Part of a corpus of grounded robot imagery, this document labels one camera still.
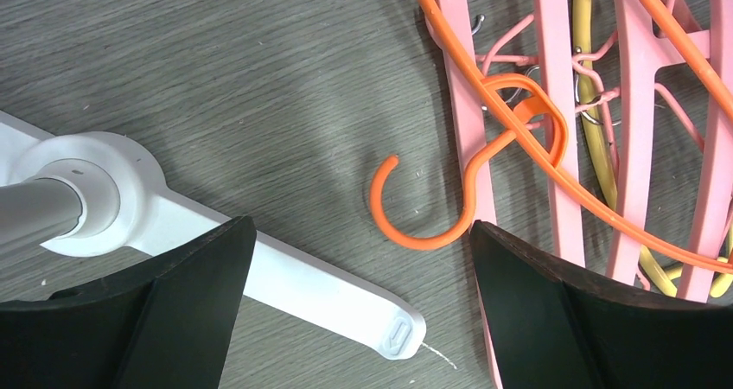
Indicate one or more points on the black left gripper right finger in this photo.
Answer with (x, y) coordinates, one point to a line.
(554, 324)

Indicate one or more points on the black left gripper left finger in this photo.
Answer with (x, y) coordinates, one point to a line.
(166, 322)

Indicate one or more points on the orange plastic hanger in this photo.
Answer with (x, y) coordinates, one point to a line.
(691, 54)
(532, 119)

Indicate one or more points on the pink plastic hanger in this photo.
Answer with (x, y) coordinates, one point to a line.
(551, 21)

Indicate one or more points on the white metal clothes rack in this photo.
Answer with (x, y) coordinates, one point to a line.
(88, 194)

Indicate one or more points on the yellow wire hanger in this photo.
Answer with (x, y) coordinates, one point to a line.
(694, 283)

